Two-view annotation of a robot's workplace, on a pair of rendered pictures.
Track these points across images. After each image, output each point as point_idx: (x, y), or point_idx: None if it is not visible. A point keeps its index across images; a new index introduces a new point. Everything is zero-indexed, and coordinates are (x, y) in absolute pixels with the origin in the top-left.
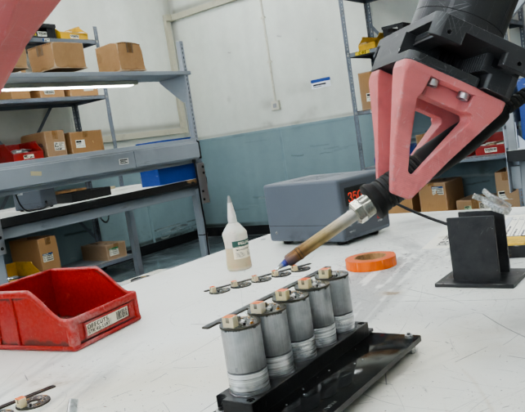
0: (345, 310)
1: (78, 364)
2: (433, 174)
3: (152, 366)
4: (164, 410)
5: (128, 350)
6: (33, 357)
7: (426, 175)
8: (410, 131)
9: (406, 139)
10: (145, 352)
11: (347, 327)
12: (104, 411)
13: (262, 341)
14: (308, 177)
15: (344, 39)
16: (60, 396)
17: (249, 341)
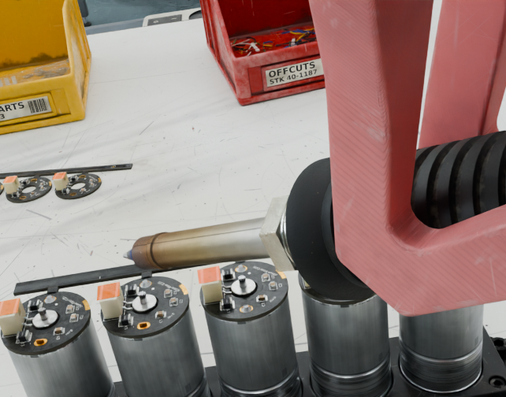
0: (433, 351)
1: (206, 135)
2: (497, 297)
3: (237, 202)
4: (99, 322)
5: (277, 142)
6: (205, 90)
7: (463, 281)
8: (374, 76)
9: (367, 103)
10: (279, 161)
11: (430, 383)
12: (76, 264)
13: (73, 377)
14: None
15: None
16: (107, 191)
17: (26, 373)
